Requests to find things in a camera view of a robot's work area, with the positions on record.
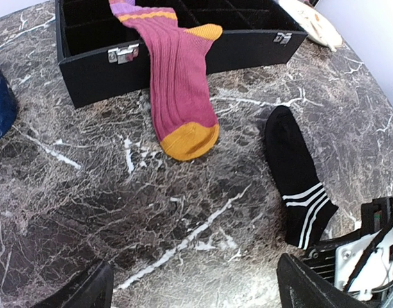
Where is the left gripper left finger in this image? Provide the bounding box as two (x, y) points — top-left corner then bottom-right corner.
(33, 261), (113, 308)

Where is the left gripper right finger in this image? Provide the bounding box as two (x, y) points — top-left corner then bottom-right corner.
(276, 253), (367, 308)

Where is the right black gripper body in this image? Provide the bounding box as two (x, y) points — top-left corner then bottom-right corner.
(303, 196), (393, 307)

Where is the black sock with white stripes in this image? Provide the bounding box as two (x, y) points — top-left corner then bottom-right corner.
(263, 106), (338, 250)

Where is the black storage box with lid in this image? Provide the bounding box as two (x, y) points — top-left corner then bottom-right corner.
(55, 0), (306, 108)

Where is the maroon orange purple sock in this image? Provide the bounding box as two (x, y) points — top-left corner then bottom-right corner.
(109, 1), (222, 161)

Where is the dark blue cup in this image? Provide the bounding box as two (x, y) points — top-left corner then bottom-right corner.
(0, 68), (18, 139)

